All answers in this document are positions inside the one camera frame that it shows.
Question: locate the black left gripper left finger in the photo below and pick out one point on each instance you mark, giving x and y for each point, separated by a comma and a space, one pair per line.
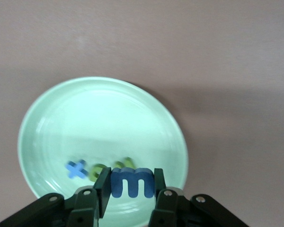
85, 208

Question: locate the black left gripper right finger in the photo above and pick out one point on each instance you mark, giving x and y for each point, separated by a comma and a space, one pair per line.
170, 208

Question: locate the green letter p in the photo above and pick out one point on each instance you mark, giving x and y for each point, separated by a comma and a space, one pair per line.
94, 175

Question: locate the blue letter x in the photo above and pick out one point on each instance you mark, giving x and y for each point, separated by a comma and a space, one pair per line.
77, 170

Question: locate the blue letter m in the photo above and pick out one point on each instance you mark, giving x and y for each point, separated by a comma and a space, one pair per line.
132, 176

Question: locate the green letter u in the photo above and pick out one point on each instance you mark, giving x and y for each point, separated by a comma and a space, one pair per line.
127, 163

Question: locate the green plate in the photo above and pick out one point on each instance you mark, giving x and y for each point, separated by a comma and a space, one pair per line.
104, 123

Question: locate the brown table cover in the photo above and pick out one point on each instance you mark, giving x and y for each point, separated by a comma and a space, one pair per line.
142, 35

